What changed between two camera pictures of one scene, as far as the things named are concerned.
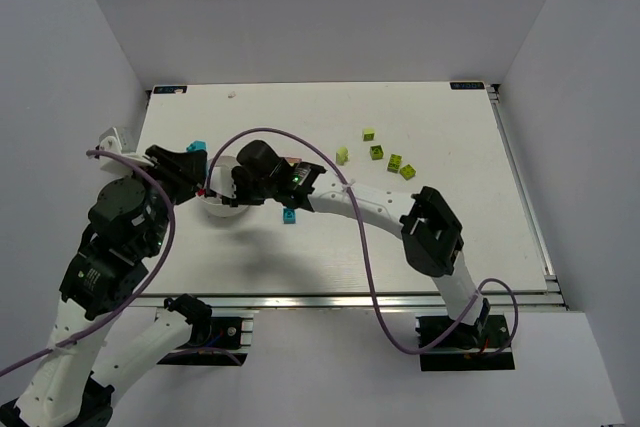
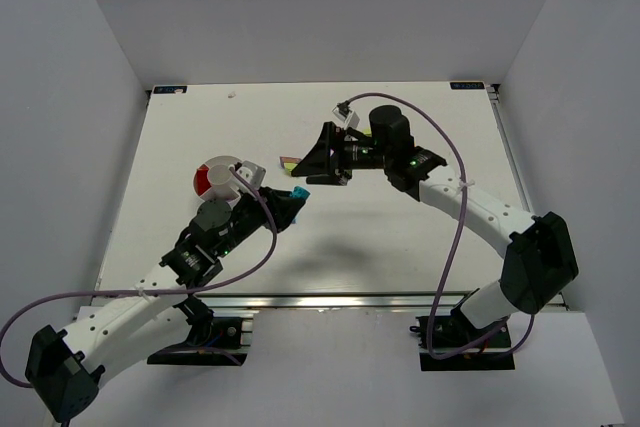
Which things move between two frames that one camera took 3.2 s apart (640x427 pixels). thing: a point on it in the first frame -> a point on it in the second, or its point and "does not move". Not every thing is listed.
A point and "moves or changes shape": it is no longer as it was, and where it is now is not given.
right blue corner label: [458, 85] does not move
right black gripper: [240, 187] -> [338, 156]
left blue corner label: [169, 89] does not move
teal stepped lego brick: [196, 145] moves or changes shape
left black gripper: [181, 173] -> [270, 205]
